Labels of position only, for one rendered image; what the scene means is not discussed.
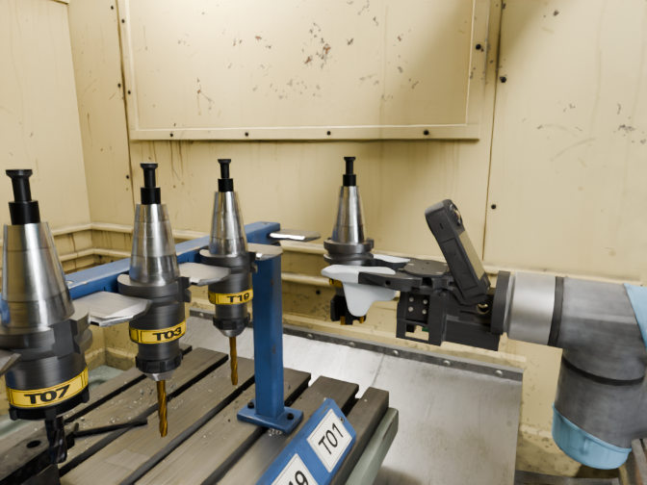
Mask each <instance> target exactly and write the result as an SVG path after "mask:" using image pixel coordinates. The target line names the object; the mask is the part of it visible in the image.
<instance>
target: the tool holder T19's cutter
mask: <svg viewBox="0 0 647 485"><path fill-rule="evenodd" d="M236 346H237V341H236V337H229V347H230V358H231V361H230V369H231V382H232V385H233V386H236V385H237V384H238V373H237V368H238V363H237V348H236Z"/></svg>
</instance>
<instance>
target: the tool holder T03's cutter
mask: <svg viewBox="0 0 647 485"><path fill-rule="evenodd" d="M156 386H157V393H158V394H157V400H158V404H159V408H158V416H159V420H160V421H159V431H160V434H161V435H160V436H161V437H166V436H167V435H168V421H167V415H168V411H167V406H166V403H167V395H166V379H165V380H160V381H156Z"/></svg>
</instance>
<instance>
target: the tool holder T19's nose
mask: <svg viewBox="0 0 647 485"><path fill-rule="evenodd" d="M249 322H250V312H249V311H248V310H247V303H244V304H241V305H235V306H219V305H215V314H214V316H213V325H214V326H215V327H216V328H218V330H219V331H220V332H221V334H222V335H223V336H225V337H237V336H239V335H241V334H242V333H243V331H244V330H245V328H246V327H247V326H248V325H249Z"/></svg>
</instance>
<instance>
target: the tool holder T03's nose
mask: <svg viewBox="0 0 647 485"><path fill-rule="evenodd" d="M182 359H183V349H182V348H181V347H180V346H179V339H178V340H176V341H173V342H170V343H167V344H162V345H139V344H138V353H137V356H135V362H136V368H138V369H139V370H140V371H141V372H143V373H144V374H145V375H146V376H147V377H148V378H149V379H151V380H154V381H160V380H165V379H168V378H170V377H171V376H172V375H173V373H174V372H175V371H176V369H177V368H178V367H179V366H180V365H181V363H182Z"/></svg>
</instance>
